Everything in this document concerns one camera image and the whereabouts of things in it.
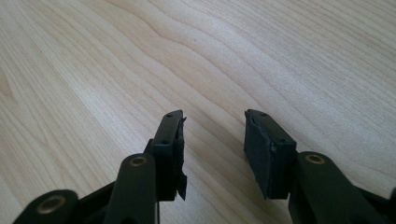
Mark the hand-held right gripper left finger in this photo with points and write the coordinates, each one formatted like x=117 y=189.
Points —
x=168 y=149

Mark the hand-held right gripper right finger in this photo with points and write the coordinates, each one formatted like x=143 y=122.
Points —
x=267 y=155

